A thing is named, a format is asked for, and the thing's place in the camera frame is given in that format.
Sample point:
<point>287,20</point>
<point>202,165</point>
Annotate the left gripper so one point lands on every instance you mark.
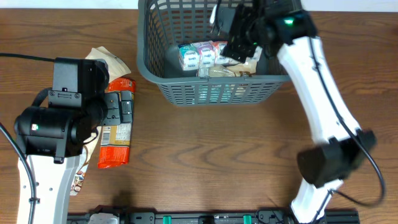
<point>116,109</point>

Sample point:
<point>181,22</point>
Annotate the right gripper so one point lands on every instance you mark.
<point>241,35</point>

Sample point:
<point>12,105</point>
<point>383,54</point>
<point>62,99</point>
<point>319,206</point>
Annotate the orange cracker box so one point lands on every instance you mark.
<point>116,140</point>

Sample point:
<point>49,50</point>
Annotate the white snack pouch back side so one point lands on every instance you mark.
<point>116,67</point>

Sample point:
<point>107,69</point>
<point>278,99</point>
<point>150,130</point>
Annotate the pantree snack pouch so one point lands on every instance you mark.
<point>221,71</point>
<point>88,148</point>

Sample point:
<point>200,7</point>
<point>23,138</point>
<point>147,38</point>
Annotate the Kleenex tissue multipack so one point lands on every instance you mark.
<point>203,55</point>

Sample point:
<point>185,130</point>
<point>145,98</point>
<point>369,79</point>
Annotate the teal wipes packet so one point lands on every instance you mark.
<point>206,91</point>

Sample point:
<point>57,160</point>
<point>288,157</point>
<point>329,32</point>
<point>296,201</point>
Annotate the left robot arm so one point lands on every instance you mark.
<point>51,134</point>

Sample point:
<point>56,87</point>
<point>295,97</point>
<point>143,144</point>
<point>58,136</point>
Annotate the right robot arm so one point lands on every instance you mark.
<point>286,31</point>

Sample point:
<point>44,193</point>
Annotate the grey plastic basket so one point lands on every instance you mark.
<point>164,25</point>

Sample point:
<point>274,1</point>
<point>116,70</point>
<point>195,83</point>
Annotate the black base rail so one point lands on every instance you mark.
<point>106,214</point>

